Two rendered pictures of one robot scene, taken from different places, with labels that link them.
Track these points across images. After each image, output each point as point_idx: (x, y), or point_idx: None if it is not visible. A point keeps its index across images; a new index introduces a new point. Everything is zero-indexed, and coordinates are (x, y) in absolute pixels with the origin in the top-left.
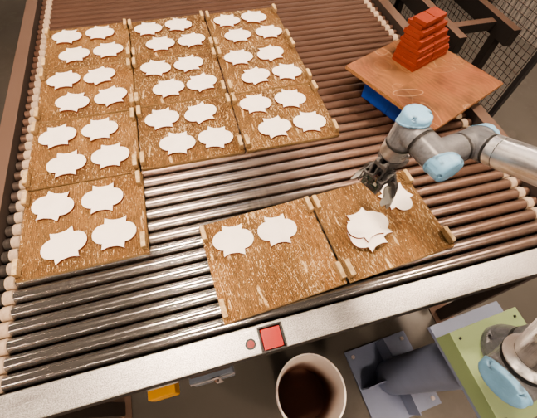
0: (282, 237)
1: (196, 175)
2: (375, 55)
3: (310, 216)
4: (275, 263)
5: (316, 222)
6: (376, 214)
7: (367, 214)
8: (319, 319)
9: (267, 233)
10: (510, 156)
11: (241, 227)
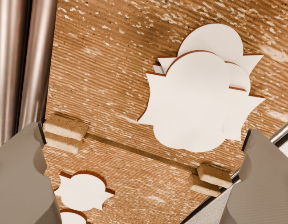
0: (99, 197)
1: None
2: None
3: (88, 145)
4: (125, 214)
5: (107, 147)
6: (196, 60)
7: (174, 82)
8: (215, 213)
9: (81, 203)
10: None
11: None
